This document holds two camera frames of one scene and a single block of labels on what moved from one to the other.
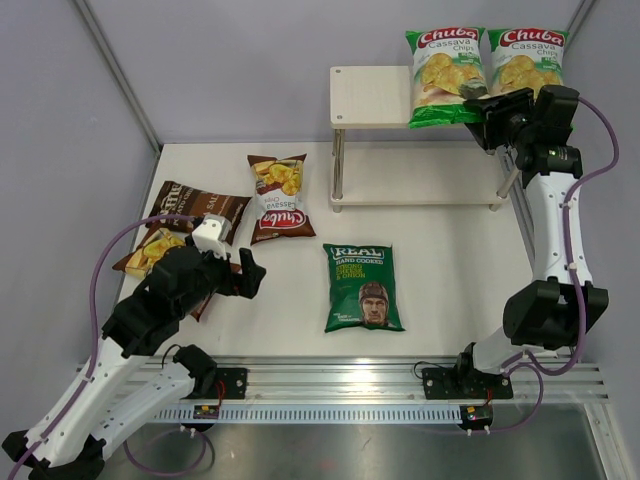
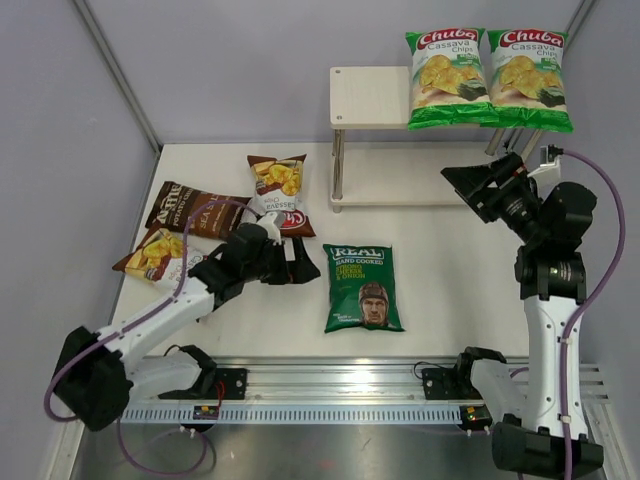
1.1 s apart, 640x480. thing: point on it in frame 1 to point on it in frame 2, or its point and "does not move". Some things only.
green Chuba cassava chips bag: x=526 y=58 does not move
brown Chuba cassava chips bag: x=279 y=190 does not move
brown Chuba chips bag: x=140 y=261 does not move
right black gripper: x=487 y=133 to x=474 y=180
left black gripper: x=246 y=283 to x=299 y=270
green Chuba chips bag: x=442 y=59 does not move
